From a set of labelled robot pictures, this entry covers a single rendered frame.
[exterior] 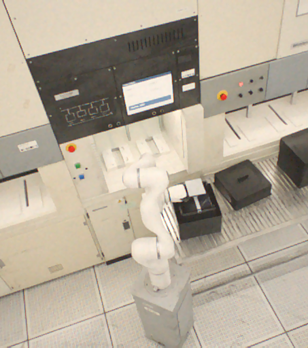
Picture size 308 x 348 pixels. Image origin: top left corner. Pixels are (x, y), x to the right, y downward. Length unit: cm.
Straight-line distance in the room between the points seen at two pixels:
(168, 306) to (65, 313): 119
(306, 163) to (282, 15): 91
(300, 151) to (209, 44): 96
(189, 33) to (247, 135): 110
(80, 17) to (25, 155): 84
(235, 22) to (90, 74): 82
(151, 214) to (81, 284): 156
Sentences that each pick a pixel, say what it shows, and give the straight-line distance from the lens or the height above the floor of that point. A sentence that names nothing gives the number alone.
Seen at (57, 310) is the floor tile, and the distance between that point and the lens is 328.
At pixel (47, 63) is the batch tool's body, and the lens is 200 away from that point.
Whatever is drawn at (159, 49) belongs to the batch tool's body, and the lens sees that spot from 209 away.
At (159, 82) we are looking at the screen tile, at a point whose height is 163.
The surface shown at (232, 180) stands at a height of 86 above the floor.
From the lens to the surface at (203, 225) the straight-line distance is 240.
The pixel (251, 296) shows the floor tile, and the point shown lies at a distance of 315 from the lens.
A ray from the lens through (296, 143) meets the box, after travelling 274.
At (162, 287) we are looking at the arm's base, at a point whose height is 80.
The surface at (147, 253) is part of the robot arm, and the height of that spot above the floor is 116.
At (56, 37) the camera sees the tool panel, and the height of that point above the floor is 202.
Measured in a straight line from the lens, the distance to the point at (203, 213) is 235.
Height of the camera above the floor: 284
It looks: 47 degrees down
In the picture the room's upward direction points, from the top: 9 degrees counter-clockwise
